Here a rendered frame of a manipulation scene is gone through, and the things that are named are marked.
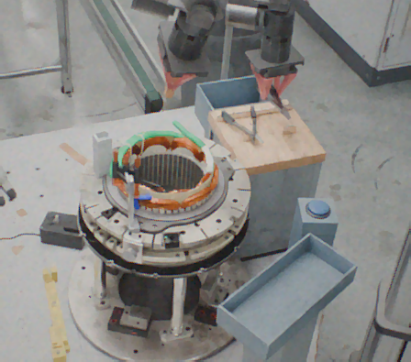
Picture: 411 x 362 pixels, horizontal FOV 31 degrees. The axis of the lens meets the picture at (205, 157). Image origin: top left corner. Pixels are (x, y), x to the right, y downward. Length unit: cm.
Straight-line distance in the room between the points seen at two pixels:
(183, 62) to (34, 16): 306
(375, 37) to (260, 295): 250
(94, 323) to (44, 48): 251
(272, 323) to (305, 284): 11
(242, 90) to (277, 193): 31
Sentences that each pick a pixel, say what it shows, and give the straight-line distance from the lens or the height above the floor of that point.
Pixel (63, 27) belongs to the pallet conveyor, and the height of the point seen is 35.
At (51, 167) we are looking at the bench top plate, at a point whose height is 78.
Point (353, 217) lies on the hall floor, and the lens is 304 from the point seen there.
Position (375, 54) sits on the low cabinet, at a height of 19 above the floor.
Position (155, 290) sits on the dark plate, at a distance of 163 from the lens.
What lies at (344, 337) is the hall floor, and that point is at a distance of 263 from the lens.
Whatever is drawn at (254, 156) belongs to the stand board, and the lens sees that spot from 153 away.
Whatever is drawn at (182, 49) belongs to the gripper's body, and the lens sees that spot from 115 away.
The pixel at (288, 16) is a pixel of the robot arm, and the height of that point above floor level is 137.
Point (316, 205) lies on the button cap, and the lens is 148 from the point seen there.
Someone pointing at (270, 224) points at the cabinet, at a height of 88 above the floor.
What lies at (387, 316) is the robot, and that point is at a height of 93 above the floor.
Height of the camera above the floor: 203
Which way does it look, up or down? 39 degrees down
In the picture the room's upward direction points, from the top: 5 degrees clockwise
